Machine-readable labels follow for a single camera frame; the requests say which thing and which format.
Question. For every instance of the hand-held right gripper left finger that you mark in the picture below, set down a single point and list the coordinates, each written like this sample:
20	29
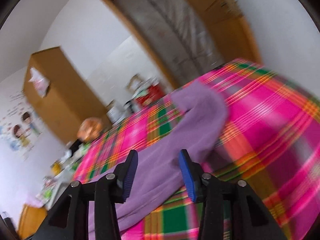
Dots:
130	177

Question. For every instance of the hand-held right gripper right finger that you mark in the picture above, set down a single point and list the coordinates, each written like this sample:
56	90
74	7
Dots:
186	177

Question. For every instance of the purple fleece pants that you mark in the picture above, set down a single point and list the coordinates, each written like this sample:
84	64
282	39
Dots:
200	110

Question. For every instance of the bag of oranges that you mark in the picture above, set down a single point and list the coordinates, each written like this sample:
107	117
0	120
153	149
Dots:
89	128

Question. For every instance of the white cardboard box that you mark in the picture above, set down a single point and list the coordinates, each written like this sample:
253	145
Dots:
114	111

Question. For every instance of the yellow bag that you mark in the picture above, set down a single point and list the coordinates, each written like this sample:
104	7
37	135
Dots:
56	168

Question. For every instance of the red box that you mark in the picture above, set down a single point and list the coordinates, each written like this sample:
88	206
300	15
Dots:
152	96

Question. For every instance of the brown cardboard box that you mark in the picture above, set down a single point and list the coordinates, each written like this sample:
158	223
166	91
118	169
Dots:
135	82

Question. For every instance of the wooden wardrobe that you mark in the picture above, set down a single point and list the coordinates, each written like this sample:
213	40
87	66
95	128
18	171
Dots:
65	92

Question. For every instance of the pink green plaid blanket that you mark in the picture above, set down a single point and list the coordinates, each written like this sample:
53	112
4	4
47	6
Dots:
275	117

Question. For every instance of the wooden headboard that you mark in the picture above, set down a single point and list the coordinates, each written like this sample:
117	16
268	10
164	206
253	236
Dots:
31	220

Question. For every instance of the white plastic bag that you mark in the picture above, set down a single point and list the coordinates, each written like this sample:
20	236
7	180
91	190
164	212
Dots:
40	82

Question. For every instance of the plastic doorway curtain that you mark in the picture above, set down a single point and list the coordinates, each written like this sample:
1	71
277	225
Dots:
170	30

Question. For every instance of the wooden door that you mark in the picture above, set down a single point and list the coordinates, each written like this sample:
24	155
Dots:
230	17

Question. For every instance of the cartoon couple wall sticker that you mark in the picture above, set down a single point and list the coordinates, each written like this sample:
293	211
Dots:
22	130

